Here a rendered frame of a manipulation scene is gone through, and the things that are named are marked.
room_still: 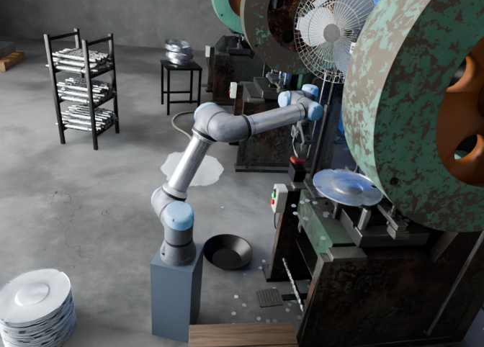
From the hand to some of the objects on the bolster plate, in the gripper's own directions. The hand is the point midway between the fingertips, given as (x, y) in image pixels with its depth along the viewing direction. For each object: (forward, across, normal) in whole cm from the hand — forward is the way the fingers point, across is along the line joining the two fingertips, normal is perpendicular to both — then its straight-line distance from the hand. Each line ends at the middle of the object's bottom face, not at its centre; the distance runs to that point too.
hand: (298, 155), depth 177 cm
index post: (+5, -10, +51) cm, 52 cm away
